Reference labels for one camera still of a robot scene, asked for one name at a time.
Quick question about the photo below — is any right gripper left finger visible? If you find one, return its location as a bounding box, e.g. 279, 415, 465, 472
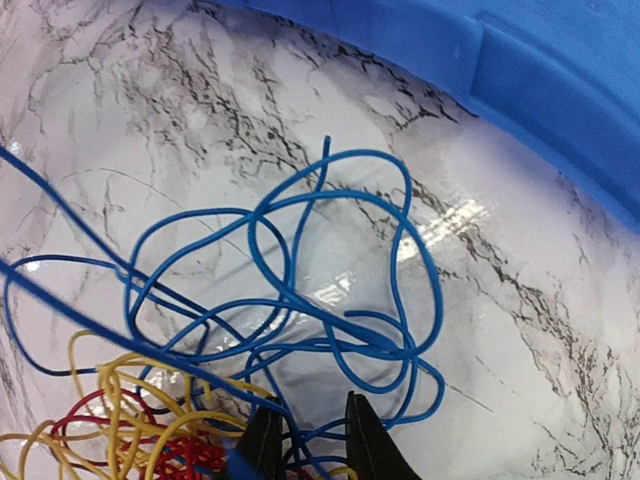
227, 406, 285, 480

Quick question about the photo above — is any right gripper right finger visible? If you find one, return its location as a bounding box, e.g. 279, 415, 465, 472
345, 392, 420, 480

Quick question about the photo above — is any blue wire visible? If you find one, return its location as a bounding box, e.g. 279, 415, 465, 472
0, 134, 446, 480

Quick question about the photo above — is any blue three-compartment plastic bin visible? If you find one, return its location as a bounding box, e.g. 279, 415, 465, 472
250, 1, 639, 228

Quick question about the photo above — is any yellow wire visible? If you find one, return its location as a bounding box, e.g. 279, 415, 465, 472
0, 329, 356, 480

